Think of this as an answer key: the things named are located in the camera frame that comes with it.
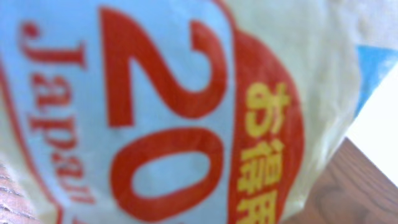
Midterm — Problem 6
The large yellow snack bag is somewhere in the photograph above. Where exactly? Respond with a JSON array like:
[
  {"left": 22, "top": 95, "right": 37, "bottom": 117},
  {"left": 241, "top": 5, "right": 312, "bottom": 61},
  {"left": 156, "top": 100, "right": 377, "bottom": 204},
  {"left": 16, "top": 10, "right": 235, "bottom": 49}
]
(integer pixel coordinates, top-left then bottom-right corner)
[{"left": 1, "top": 0, "right": 397, "bottom": 223}]

